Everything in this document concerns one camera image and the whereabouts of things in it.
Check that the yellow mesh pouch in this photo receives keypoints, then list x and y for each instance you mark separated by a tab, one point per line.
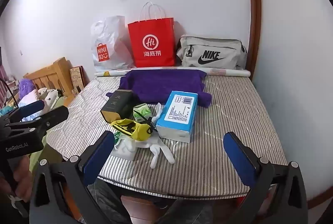
132	130

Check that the dark green tin box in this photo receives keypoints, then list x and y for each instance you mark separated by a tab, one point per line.
117	105

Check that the red paper bag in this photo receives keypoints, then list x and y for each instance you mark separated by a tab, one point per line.
153	41

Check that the blue tissue pack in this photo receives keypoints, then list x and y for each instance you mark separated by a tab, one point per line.
177	114

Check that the purple towel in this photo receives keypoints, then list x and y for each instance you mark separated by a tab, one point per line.
161	83

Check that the white cloth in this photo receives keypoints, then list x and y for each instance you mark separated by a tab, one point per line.
161	151

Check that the striped mattress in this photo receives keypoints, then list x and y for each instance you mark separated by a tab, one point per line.
221	130

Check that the person's left hand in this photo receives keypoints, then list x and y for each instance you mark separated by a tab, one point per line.
24	177

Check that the printed paper roll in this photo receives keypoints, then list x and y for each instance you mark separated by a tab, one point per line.
229	73

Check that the patterned cardboard box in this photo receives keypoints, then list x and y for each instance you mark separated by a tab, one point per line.
76	79

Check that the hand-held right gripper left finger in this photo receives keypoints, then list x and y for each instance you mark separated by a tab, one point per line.
100	156

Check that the grey waist bag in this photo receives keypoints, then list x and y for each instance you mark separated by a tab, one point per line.
210	53

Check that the purple fuzzy toy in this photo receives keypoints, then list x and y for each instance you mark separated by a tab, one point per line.
26	87

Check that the wooden headboard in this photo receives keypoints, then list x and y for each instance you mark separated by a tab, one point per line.
54	73

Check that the green tissue packet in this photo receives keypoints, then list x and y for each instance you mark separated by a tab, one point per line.
141	110

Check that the wooden door frame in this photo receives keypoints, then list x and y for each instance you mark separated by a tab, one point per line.
253	18

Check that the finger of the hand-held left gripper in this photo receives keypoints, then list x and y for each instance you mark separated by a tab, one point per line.
53	116
32	108

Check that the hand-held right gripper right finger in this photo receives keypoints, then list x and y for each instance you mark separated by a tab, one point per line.
239	156

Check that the white plastic shopping bag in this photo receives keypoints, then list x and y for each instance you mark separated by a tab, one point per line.
104	39

